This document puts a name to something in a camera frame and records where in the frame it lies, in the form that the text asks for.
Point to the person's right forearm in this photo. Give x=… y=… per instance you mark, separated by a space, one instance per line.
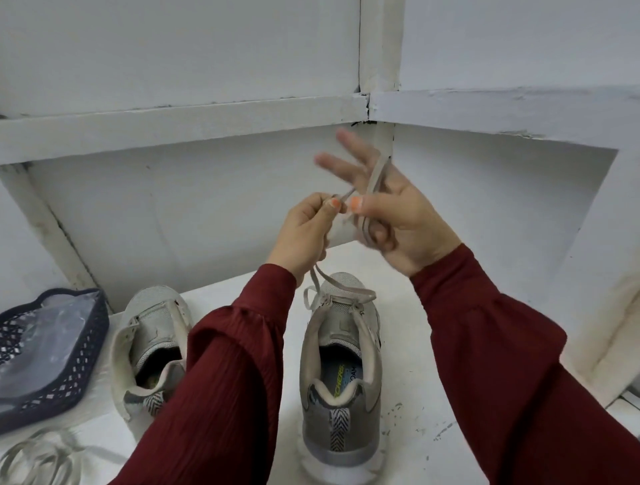
x=530 y=360

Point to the person's right hand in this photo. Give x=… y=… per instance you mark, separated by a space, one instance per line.
x=415 y=225

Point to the person's left hand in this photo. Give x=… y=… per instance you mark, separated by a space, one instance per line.
x=300 y=235

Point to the dark plastic lattice basket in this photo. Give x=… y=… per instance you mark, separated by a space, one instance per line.
x=65 y=390

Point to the grey mesh shoe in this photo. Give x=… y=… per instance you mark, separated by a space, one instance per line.
x=342 y=430
x=150 y=345

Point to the person's left forearm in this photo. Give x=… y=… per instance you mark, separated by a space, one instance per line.
x=210 y=390

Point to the grey shoelace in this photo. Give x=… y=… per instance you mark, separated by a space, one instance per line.
x=40 y=460
x=345 y=292

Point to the clear plastic bag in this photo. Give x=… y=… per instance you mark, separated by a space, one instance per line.
x=40 y=340

